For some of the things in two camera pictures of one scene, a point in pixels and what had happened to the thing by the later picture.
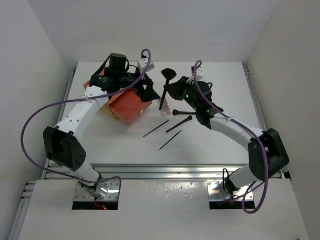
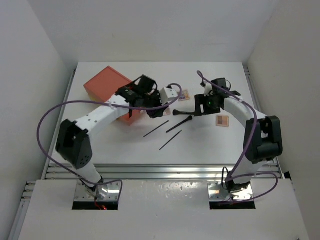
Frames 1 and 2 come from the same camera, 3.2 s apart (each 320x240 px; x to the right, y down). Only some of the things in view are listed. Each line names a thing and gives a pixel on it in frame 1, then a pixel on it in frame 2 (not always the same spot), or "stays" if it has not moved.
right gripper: (176, 89) to (200, 100)
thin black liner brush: (156, 129) stays
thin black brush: (168, 142) stays
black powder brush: (177, 112) stays
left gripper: (148, 93) to (155, 113)
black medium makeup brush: (189, 118) stays
